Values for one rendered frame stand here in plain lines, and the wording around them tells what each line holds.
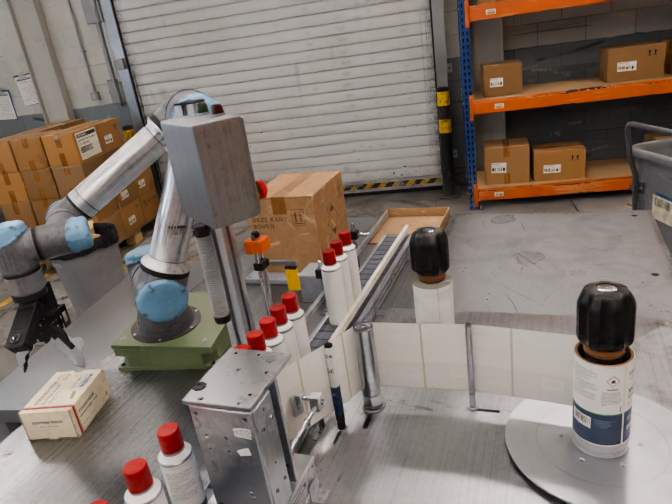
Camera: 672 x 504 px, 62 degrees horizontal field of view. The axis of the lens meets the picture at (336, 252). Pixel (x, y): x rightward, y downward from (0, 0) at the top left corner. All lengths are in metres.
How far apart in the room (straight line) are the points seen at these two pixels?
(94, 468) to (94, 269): 2.56
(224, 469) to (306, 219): 1.08
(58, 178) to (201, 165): 4.05
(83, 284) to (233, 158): 2.88
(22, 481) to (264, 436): 0.69
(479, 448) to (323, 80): 4.76
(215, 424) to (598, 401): 0.58
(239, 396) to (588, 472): 0.56
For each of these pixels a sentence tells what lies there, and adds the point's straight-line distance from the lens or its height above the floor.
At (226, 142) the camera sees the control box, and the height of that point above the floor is 1.43.
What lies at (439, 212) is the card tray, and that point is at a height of 0.85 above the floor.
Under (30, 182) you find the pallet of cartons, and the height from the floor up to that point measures 0.80.
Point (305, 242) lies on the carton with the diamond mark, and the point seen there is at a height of 0.96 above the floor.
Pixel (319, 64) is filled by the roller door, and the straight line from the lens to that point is 5.53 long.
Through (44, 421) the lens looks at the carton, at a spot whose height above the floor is 0.88.
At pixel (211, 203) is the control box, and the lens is 1.02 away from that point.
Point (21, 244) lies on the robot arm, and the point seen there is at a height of 1.27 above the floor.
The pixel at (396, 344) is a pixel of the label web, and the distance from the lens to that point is 1.10.
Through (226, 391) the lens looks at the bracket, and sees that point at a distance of 0.82.
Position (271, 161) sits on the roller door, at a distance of 5.82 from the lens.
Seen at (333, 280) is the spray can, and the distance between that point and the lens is 1.40.
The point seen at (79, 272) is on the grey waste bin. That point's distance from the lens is 3.80.
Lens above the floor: 1.59
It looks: 21 degrees down
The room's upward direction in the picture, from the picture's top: 9 degrees counter-clockwise
